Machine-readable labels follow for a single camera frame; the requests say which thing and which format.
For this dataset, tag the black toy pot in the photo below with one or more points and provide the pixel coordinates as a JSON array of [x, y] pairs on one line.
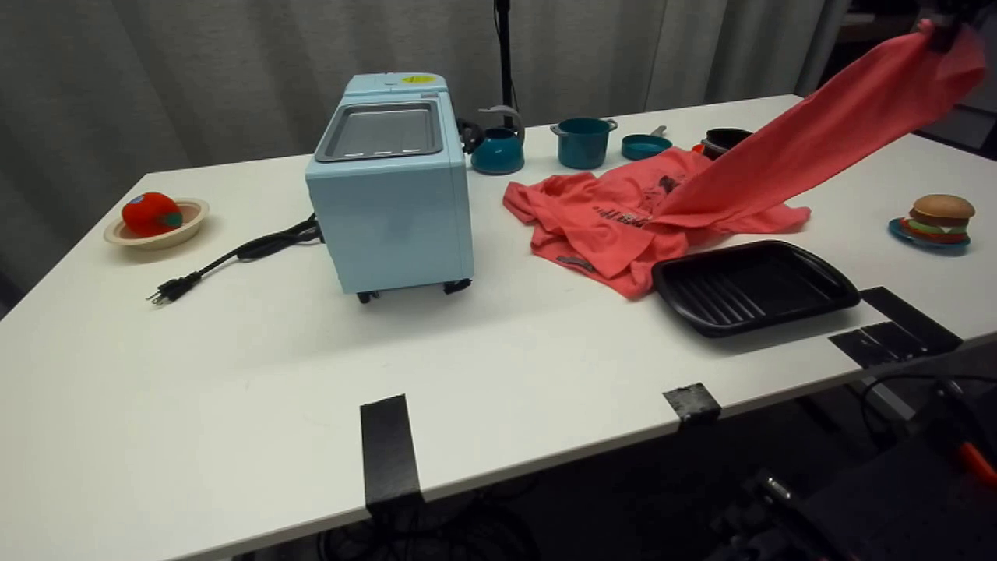
[[724, 142]]

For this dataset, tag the toy burger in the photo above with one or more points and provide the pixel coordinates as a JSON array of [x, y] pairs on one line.
[[940, 217]]

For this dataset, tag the red toy tomato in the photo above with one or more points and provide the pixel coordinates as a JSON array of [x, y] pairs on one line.
[[149, 212]]

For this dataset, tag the blue small plate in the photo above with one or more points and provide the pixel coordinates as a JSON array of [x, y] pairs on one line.
[[913, 237]]

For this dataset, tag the light blue toaster oven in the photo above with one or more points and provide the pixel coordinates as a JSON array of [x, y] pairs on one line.
[[391, 208]]

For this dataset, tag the teal toy kettle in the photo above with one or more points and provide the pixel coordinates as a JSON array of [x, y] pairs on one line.
[[497, 145]]

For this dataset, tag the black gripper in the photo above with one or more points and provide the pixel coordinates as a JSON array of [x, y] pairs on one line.
[[942, 28]]

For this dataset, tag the black camera tripod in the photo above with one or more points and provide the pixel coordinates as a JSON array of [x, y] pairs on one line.
[[507, 50]]

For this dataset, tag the red food on plate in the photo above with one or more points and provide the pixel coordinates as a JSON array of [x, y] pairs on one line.
[[156, 237]]

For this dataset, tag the teal toy pot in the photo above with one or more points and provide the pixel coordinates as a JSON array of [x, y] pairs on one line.
[[581, 145]]

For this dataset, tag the black grill tray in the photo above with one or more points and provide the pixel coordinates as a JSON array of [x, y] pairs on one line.
[[753, 286]]

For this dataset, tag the teal toy frying pan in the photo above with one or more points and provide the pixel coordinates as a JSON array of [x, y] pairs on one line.
[[642, 145]]

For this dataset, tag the black tape strip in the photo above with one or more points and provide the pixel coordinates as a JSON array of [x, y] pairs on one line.
[[391, 454], [898, 329], [692, 400]]

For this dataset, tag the peach shirt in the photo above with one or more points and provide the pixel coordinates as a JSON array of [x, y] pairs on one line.
[[726, 176]]

